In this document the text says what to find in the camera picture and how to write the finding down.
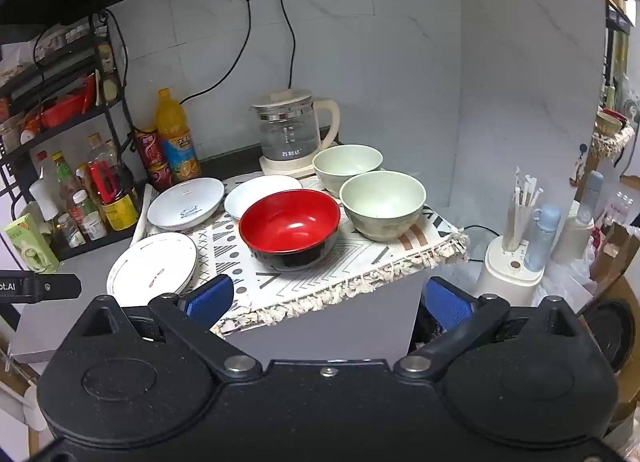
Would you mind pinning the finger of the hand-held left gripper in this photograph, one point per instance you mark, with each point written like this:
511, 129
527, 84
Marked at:
50, 287

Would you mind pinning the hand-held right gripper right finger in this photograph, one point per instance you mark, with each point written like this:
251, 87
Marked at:
450, 304

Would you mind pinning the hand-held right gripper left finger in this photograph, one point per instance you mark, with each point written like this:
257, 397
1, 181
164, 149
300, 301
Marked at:
212, 299

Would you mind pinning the white gold-rimmed plate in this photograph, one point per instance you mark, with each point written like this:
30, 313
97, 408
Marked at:
150, 267

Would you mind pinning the white plate with script print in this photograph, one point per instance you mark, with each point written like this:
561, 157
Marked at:
185, 202

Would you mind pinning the red and black bowl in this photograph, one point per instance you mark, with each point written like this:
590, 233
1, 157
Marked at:
287, 227

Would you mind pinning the white plate with crossed print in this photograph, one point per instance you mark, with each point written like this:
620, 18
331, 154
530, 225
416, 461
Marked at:
260, 189

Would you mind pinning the pale green bowl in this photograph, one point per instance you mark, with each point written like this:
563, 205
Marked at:
382, 202
345, 161

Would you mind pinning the green cardboard box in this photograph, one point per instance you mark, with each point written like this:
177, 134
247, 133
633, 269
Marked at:
30, 244

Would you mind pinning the small clear spice jar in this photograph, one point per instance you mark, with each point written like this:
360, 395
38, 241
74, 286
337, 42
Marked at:
71, 232

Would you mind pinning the white chopstick holder appliance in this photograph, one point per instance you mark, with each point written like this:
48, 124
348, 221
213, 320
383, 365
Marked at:
505, 277

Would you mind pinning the small white-label jar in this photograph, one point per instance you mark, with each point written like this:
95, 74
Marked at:
92, 222

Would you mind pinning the white plastic bottle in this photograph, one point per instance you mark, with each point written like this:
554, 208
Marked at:
44, 199

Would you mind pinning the patterned fringed table mat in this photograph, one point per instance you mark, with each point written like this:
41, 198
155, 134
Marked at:
350, 262

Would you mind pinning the green-label sauce bottle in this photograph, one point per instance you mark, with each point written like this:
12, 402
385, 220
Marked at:
65, 176

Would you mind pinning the bundle of paper-wrapped chopsticks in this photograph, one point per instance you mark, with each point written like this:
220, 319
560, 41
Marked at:
517, 212

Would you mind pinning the pale blue bottle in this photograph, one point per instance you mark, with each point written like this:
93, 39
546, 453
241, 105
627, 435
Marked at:
542, 237

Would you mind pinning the red drink can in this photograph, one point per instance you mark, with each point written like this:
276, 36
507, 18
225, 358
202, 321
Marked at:
150, 149
161, 176

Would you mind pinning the white bottle with blue top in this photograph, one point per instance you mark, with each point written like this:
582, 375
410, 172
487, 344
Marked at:
575, 237

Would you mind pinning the cream kettle base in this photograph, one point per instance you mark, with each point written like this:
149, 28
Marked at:
280, 167

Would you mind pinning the black round lid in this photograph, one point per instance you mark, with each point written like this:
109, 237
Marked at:
602, 337

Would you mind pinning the orange juice bottle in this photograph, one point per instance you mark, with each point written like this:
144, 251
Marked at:
175, 141

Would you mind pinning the red plastic tray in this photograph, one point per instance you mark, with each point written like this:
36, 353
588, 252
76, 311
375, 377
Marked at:
62, 111

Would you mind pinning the brown cardboard box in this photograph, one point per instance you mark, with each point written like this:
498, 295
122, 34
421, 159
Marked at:
617, 252

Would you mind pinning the glass electric kettle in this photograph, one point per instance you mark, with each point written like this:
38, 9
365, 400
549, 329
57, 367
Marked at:
287, 136

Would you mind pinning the black metal rack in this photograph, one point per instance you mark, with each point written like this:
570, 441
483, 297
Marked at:
112, 106

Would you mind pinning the cluttered wooden shelf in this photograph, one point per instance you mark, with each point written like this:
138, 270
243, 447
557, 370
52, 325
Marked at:
620, 91

